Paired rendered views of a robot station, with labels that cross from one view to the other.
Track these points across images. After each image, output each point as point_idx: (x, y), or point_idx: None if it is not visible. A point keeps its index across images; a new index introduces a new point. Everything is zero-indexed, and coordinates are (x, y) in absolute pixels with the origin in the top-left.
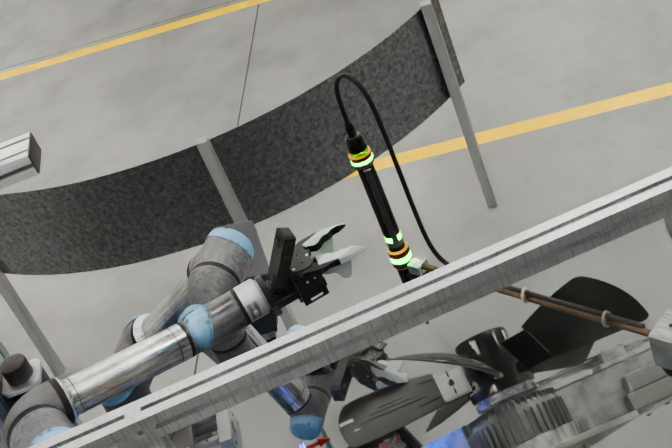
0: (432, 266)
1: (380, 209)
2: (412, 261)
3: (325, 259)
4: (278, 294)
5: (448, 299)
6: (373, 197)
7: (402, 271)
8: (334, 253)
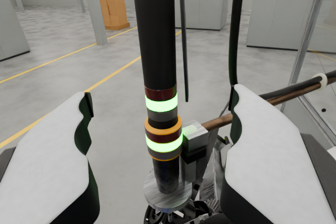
0: (217, 119)
1: (184, 10)
2: (189, 130)
3: (286, 180)
4: None
5: None
6: None
7: (176, 158)
8: (251, 132)
